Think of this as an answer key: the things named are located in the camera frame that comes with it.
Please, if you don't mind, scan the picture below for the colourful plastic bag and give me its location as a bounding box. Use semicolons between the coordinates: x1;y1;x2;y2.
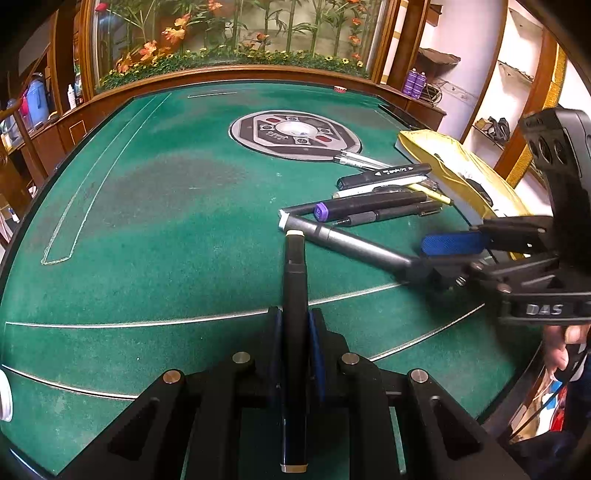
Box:
526;369;570;437

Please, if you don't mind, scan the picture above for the grey marker with white cap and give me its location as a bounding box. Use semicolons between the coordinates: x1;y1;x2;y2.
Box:
278;210;414;278

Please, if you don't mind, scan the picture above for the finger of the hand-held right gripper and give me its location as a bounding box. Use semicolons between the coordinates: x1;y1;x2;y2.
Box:
422;215;557;257
402;254;561;298

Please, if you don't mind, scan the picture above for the blue water jug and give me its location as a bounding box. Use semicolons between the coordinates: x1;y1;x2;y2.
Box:
24;78;51;129

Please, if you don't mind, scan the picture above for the black and clear gel pen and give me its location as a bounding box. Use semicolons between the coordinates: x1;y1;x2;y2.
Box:
334;151;394;171

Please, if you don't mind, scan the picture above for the black marker with beige cap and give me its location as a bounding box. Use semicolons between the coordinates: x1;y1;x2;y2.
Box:
279;228;309;474

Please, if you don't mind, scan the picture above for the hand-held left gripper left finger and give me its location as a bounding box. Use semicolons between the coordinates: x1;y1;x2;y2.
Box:
55;305;284;480

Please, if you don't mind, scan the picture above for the person's right hand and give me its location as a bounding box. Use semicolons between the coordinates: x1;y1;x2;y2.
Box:
542;323;589;384

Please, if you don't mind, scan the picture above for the white round object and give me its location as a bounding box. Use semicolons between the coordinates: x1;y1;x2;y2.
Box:
0;368;14;423

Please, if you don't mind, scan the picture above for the white rolled scroll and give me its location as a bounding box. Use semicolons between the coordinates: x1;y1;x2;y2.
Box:
382;0;409;85

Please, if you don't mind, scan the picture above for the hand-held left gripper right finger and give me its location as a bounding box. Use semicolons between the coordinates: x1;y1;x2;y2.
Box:
307;307;529;480

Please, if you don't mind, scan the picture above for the black flat panel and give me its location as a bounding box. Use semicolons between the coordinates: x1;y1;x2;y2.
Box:
378;104;419;129

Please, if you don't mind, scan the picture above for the wooden wall shelf unit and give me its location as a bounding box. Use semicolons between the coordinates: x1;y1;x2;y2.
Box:
416;0;591;185

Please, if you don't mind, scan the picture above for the artificial flower display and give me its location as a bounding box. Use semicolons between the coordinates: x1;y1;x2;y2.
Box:
92;0;393;90

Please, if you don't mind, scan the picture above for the round table control panel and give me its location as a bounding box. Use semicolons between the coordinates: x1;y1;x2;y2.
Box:
228;110;363;162

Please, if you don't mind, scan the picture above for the pair of black shoes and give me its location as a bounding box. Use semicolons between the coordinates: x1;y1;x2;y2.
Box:
477;117;512;140

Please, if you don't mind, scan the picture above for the grey fineliner pen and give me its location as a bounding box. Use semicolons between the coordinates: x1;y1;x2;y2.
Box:
336;204;443;228

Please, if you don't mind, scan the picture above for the black marker with purple cap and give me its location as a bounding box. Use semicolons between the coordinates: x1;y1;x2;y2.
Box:
314;191;429;221

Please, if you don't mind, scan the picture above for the black marker with white print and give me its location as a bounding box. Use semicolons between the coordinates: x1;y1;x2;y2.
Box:
336;163;433;190

